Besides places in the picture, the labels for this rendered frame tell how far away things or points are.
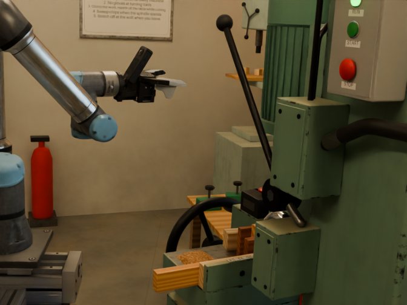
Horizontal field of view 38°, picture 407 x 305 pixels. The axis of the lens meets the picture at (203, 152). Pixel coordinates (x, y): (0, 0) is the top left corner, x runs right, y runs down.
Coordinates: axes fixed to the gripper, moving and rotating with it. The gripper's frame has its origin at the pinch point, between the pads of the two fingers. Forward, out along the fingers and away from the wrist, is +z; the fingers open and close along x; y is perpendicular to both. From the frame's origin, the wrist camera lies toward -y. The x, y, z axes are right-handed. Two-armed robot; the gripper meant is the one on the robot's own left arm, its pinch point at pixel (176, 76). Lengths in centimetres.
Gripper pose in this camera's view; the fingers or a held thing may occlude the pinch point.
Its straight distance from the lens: 183.9
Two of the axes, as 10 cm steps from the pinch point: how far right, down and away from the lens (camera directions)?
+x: 4.9, 3.5, -8.0
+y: -1.2, 9.3, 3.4
